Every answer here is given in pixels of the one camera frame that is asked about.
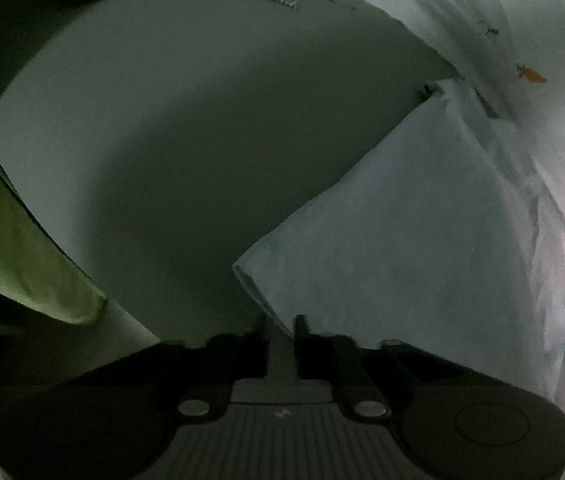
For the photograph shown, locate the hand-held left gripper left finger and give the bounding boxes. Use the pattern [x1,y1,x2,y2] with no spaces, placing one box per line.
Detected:
[178,314,269,420]

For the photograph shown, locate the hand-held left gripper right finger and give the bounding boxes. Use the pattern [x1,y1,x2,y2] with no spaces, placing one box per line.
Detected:
[295,316,392,422]

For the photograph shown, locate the light blue cloth garment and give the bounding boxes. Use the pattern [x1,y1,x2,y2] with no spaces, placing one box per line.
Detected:
[232,77,565,366]

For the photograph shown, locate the grey mat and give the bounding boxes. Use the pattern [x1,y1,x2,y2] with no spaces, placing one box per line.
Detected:
[0,0,463,346]

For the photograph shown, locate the green cloth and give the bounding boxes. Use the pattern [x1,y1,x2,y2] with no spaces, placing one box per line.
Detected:
[0,110,108,326]

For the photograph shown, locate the white carrot print bed sheet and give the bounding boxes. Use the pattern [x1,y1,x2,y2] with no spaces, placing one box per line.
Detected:
[307,0,565,311]

